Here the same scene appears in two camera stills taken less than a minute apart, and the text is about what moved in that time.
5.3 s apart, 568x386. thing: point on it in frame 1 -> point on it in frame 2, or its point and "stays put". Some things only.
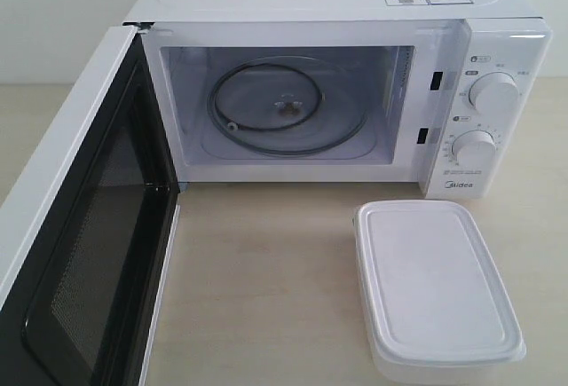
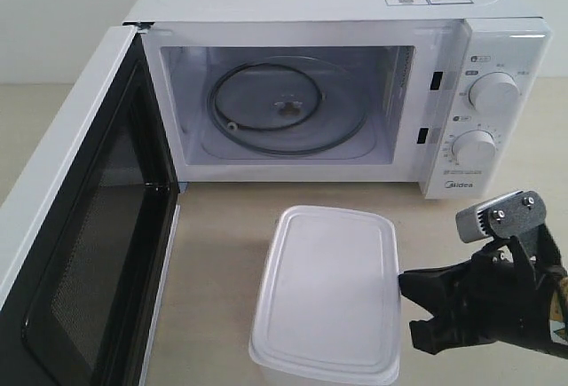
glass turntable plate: (290, 106) stays put
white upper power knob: (494, 92) stays put
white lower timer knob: (475, 148) stays put
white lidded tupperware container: (437, 311) -> (327, 309)
